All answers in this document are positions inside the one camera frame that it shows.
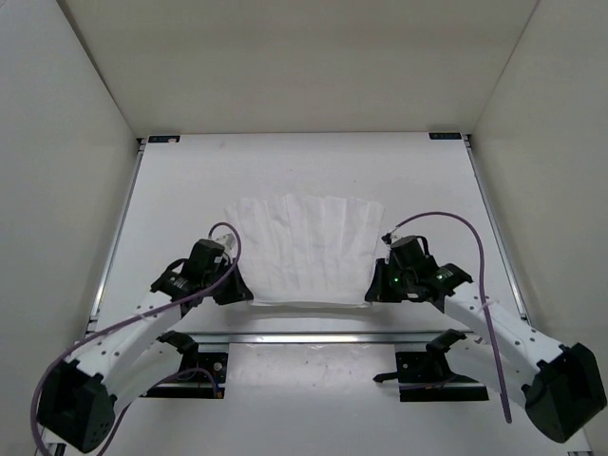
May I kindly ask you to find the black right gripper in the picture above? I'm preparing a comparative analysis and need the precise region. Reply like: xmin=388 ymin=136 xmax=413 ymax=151
xmin=366 ymin=259 xmax=416 ymax=304

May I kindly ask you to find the white pleated skirt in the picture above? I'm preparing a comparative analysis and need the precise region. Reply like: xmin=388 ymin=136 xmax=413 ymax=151
xmin=224 ymin=195 xmax=384 ymax=307

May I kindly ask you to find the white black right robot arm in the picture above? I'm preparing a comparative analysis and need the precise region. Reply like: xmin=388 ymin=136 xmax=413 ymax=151
xmin=366 ymin=234 xmax=607 ymax=444

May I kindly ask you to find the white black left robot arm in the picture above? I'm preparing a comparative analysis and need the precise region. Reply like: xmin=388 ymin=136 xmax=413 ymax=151
xmin=31 ymin=233 xmax=240 ymax=453

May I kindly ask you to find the right dark corner label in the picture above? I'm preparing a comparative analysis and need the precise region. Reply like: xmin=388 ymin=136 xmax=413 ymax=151
xmin=428 ymin=132 xmax=462 ymax=141

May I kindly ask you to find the dark corner label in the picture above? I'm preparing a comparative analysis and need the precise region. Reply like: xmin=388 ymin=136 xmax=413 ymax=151
xmin=428 ymin=132 xmax=462 ymax=141
xmin=146 ymin=135 xmax=181 ymax=143

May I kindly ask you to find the left dark corner label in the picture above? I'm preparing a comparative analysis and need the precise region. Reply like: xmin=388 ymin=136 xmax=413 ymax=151
xmin=146 ymin=135 xmax=181 ymax=143

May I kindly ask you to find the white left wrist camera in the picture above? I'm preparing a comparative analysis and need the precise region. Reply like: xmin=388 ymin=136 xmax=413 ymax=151
xmin=213 ymin=234 xmax=237 ymax=256

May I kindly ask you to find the aluminium table edge rail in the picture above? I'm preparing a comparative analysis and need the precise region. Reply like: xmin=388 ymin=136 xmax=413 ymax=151
xmin=190 ymin=332 xmax=441 ymax=345

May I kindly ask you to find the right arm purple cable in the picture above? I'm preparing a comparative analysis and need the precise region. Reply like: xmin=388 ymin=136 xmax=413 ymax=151
xmin=382 ymin=211 xmax=513 ymax=424

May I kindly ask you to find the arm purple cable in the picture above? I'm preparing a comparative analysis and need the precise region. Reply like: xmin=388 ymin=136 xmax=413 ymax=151
xmin=30 ymin=221 xmax=243 ymax=456
xmin=382 ymin=211 xmax=513 ymax=424

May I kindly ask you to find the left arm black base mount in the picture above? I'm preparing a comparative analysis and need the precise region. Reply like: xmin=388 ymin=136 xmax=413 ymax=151
xmin=146 ymin=331 xmax=229 ymax=400

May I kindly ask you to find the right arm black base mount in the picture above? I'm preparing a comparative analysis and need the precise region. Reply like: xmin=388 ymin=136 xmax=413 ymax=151
xmin=373 ymin=329 xmax=489 ymax=403

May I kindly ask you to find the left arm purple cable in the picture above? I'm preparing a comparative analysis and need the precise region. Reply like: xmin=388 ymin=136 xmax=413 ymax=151
xmin=30 ymin=221 xmax=243 ymax=456

